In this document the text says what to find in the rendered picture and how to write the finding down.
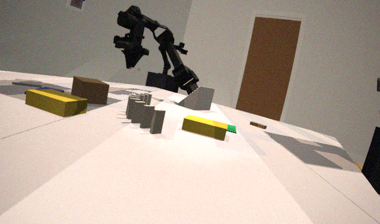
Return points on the green flat rectangular block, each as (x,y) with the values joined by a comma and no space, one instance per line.
(231,128)

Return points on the yellow rectangular block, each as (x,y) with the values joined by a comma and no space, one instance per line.
(204,127)
(55,102)

